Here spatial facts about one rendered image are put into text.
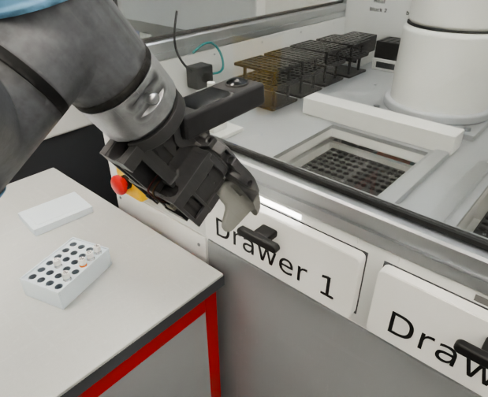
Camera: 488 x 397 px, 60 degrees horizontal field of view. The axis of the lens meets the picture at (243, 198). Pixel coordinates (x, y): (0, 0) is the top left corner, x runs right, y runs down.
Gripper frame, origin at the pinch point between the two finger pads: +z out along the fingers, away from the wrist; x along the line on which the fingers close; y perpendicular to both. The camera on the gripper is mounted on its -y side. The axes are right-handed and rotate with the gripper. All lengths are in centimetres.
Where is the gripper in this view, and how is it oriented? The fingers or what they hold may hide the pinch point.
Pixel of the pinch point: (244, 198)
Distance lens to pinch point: 53.7
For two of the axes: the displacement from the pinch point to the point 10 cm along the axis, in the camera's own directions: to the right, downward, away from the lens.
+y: -5.3, 8.2, -2.3
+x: 7.5, 3.3, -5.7
